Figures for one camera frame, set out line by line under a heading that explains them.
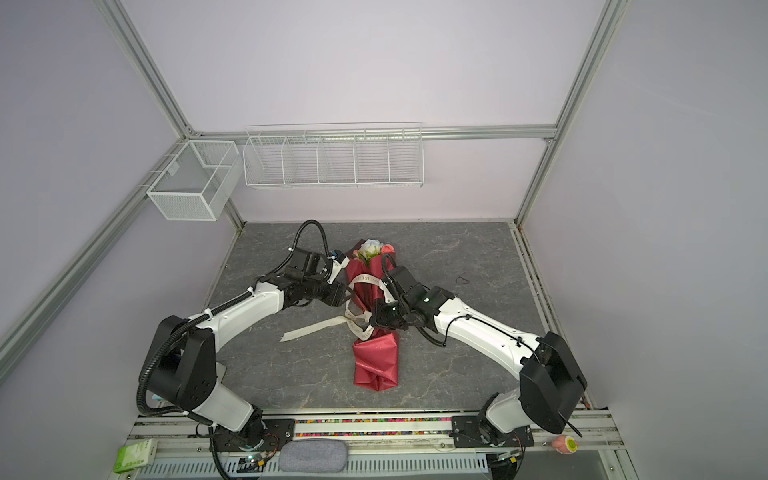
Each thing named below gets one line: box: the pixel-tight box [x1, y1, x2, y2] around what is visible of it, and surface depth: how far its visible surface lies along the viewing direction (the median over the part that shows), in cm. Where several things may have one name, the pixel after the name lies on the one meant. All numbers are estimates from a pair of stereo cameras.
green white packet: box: [114, 438, 158, 474], surface depth 71 cm
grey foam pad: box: [278, 439, 348, 473], surface depth 70 cm
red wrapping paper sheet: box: [345, 250, 400, 391], surface depth 82 cm
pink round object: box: [552, 435, 579, 454], surface depth 70 cm
